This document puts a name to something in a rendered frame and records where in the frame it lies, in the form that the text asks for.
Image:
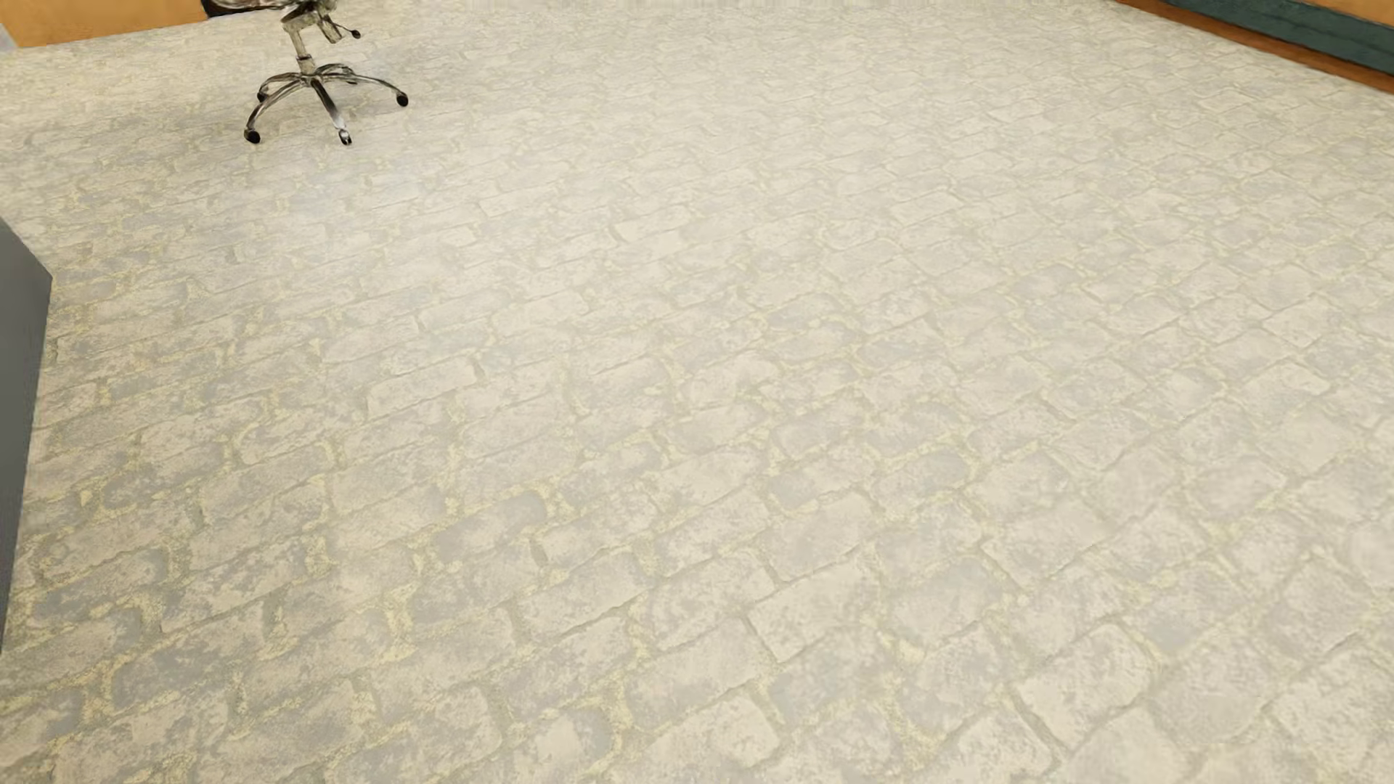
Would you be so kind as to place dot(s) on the dark green furniture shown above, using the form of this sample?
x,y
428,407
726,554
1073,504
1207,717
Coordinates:
x,y
1296,22

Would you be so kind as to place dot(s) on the chrome base office chair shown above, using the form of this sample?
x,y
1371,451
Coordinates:
x,y
308,76

